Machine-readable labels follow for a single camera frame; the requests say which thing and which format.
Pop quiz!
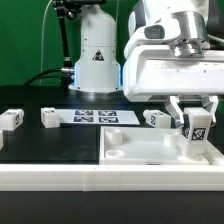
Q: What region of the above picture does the white sheet with tags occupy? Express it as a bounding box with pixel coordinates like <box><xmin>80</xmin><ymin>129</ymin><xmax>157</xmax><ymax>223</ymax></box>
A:
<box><xmin>57</xmin><ymin>109</ymin><xmax>139</xmax><ymax>125</ymax></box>

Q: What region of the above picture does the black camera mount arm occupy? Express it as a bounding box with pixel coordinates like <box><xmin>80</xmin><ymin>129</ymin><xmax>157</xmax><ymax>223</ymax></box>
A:
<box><xmin>52</xmin><ymin>0</ymin><xmax>107</xmax><ymax>67</ymax></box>

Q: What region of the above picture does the black cable bundle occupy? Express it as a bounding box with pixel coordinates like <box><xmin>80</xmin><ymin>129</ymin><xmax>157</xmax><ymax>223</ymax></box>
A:
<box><xmin>23</xmin><ymin>67</ymin><xmax>75</xmax><ymax>88</ymax></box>

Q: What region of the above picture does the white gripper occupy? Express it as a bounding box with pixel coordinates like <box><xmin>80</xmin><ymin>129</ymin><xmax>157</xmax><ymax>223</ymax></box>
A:
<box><xmin>123</xmin><ymin>11</ymin><xmax>224</xmax><ymax>128</ymax></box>

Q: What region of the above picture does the white square table top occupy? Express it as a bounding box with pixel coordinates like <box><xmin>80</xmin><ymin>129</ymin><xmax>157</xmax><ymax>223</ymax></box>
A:
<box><xmin>99</xmin><ymin>126</ymin><xmax>209</xmax><ymax>165</ymax></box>

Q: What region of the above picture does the white U-shaped obstacle fence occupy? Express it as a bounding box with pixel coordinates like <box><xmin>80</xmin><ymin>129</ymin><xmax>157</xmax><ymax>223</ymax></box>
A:
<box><xmin>0</xmin><ymin>129</ymin><xmax>224</xmax><ymax>192</ymax></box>

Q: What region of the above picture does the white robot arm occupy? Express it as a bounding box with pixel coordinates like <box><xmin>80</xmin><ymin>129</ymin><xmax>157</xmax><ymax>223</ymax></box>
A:
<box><xmin>72</xmin><ymin>0</ymin><xmax>224</xmax><ymax>127</ymax></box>

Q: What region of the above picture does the white cable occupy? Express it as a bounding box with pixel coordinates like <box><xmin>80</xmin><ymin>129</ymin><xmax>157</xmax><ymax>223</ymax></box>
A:
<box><xmin>38</xmin><ymin>0</ymin><xmax>54</xmax><ymax>87</ymax></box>

